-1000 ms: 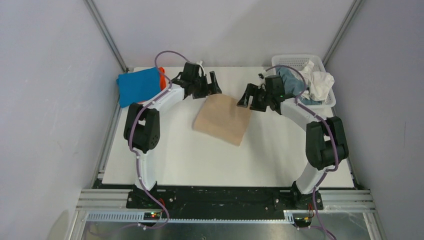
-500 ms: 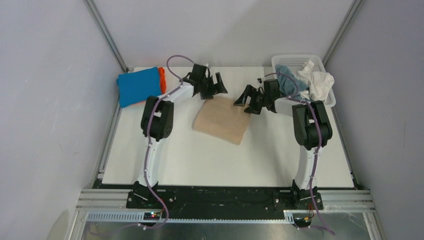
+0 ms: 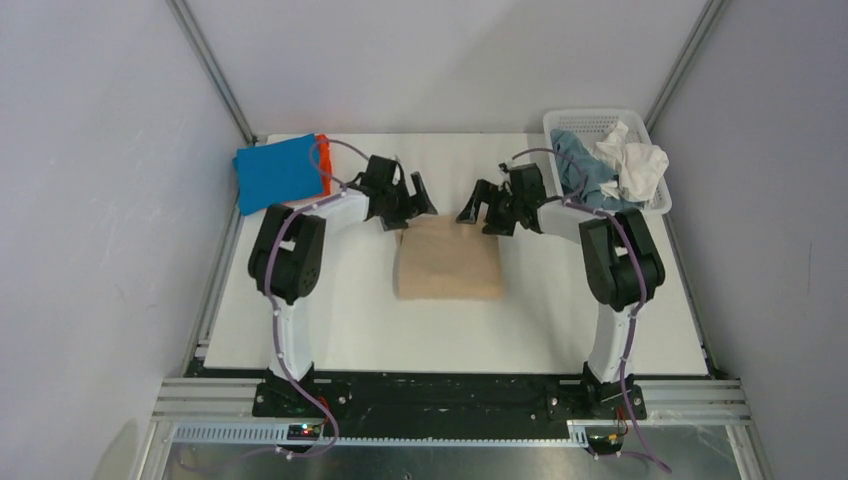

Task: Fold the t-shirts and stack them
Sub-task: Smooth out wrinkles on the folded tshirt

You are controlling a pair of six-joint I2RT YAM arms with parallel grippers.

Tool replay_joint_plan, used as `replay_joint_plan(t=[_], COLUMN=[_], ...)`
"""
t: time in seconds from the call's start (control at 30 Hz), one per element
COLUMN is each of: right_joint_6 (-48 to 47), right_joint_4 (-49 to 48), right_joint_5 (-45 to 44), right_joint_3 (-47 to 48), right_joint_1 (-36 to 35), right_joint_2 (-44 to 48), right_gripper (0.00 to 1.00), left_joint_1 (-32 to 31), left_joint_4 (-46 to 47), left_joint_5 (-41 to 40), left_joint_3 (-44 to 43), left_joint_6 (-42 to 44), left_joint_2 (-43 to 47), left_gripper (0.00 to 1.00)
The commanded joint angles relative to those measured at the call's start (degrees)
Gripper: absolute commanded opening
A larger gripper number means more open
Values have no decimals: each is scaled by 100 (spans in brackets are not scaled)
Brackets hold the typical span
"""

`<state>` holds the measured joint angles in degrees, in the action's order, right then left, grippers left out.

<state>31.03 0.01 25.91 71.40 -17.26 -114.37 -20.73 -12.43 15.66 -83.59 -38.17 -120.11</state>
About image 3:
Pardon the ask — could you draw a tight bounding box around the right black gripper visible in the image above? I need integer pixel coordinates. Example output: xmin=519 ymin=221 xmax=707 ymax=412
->
xmin=457 ymin=179 xmax=524 ymax=237

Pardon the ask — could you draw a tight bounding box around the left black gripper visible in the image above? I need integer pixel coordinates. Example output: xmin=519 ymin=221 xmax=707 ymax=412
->
xmin=380 ymin=173 xmax=436 ymax=232

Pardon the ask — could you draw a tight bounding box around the beige t shirt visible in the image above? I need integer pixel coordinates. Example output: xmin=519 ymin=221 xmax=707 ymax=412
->
xmin=395 ymin=216 xmax=505 ymax=301

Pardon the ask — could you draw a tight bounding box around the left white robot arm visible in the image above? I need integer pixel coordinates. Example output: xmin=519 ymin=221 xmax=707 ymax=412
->
xmin=248 ymin=155 xmax=437 ymax=416

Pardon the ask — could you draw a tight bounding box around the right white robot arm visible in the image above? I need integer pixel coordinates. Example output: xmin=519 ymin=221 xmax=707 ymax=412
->
xmin=456 ymin=164 xmax=666 ymax=418

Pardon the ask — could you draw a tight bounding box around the grey blue t shirt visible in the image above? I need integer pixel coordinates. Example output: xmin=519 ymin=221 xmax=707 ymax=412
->
xmin=550 ymin=129 xmax=644 ymax=211

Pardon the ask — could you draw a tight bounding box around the folded orange t shirt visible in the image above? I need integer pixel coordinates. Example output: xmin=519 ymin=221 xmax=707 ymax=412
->
xmin=286 ymin=134 xmax=333 ymax=207

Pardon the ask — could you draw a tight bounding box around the white plastic basket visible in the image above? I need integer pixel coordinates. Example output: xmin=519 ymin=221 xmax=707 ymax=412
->
xmin=542 ymin=108 xmax=671 ymax=215

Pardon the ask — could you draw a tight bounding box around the folded blue t shirt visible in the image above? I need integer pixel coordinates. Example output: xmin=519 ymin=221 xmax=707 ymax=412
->
xmin=233 ymin=134 xmax=325 ymax=216

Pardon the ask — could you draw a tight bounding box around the white t shirt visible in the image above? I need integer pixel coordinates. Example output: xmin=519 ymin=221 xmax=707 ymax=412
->
xmin=590 ymin=121 xmax=669 ymax=204

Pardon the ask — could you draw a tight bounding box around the left controller board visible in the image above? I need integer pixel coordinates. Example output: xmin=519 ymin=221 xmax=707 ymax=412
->
xmin=286 ymin=423 xmax=323 ymax=442

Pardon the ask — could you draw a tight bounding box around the controller board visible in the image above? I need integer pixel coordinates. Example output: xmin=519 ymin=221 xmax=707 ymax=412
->
xmin=586 ymin=435 xmax=623 ymax=456
xmin=286 ymin=423 xmax=323 ymax=442

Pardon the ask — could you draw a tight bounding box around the right controller board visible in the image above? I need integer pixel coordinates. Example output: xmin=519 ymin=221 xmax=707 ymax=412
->
xmin=586 ymin=435 xmax=623 ymax=456

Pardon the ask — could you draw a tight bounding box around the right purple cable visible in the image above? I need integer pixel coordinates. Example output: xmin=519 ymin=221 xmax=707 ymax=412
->
xmin=510 ymin=146 xmax=673 ymax=474

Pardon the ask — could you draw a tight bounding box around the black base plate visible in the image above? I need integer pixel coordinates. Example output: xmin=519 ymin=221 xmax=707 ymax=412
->
xmin=185 ymin=357 xmax=649 ymax=441

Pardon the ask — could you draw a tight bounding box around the aluminium frame rail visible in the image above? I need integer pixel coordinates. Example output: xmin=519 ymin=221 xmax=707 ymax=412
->
xmin=142 ymin=378 xmax=753 ymax=455

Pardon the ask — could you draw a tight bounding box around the right corner aluminium post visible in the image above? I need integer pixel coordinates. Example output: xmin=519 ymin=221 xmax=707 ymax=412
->
xmin=645 ymin=0 xmax=731 ymax=136

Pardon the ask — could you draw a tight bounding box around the corner aluminium post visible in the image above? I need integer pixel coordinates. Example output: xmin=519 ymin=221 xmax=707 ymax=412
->
xmin=166 ymin=0 xmax=257 ymax=146
xmin=645 ymin=0 xmax=731 ymax=136

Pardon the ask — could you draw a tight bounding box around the left corner aluminium post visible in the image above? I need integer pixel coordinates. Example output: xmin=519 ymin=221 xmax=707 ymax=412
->
xmin=166 ymin=0 xmax=257 ymax=146

